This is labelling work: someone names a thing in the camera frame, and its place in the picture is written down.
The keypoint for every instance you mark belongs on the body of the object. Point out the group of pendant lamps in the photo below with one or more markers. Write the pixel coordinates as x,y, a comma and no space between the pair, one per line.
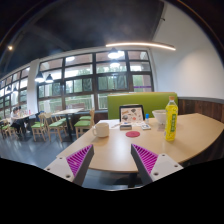
114,54

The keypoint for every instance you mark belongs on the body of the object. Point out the yellow drink bottle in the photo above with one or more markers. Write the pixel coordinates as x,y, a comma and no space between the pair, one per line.
171,123

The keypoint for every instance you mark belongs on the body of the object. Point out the small blue-capped white bottle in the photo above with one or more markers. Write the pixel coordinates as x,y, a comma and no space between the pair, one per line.
147,118

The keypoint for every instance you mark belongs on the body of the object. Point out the white ribbed mug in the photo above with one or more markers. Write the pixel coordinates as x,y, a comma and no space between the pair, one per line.
102,130

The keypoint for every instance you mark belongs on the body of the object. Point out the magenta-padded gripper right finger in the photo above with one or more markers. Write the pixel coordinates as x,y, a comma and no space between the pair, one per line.
146,160

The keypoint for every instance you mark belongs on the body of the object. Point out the light wooden dining table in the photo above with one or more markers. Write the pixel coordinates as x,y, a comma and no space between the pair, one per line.
67,111

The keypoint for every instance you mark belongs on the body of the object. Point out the group of green-seated wooden chairs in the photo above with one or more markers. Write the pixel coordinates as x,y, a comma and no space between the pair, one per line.
57,124

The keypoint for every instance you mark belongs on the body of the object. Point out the small white device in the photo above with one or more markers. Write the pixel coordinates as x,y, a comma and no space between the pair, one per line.
146,126

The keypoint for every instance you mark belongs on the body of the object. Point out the green upholstered bench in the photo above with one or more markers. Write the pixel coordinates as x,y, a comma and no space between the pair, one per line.
150,99

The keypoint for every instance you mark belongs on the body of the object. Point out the person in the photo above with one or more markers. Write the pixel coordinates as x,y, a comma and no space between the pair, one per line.
15,118

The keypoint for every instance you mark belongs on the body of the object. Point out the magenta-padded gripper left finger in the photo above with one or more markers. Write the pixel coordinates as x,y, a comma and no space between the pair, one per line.
78,160

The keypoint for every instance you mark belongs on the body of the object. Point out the long linear ceiling light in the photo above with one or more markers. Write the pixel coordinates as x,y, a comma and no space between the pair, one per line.
140,44

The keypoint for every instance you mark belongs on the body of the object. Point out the flat round red coaster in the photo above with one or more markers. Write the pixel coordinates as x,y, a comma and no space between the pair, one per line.
133,134

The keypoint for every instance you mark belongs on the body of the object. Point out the white bowl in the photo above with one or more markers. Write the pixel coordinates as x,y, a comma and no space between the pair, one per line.
160,116

